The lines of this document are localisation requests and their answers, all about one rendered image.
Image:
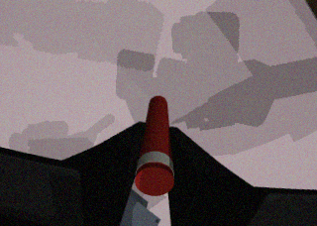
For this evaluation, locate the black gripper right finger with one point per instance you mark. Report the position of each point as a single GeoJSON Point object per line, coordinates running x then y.
{"type": "Point", "coordinates": [206, 193]}

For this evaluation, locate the red peg with white band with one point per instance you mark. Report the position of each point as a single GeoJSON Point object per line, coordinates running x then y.
{"type": "Point", "coordinates": [155, 169]}

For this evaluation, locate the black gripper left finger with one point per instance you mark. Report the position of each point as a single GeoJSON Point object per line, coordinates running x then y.
{"type": "Point", "coordinates": [88, 189]}

